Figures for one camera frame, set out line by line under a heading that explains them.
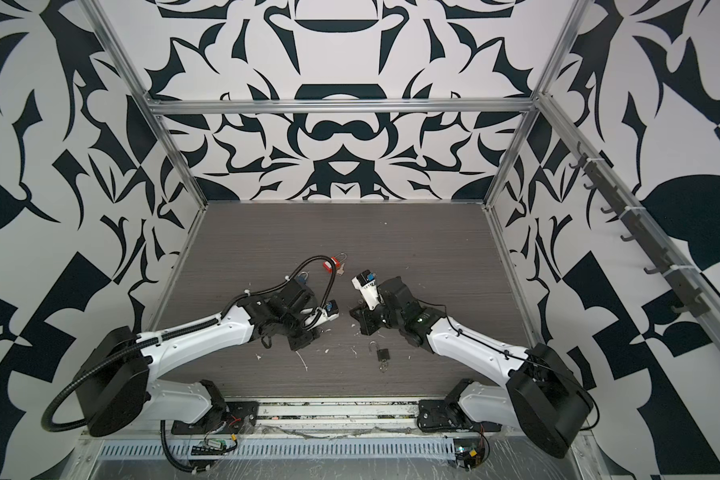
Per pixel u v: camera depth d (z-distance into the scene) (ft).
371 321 2.37
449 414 2.17
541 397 1.35
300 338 2.39
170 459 2.25
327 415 2.49
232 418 2.40
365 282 2.39
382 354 2.74
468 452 2.33
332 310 2.41
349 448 2.33
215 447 2.37
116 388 1.34
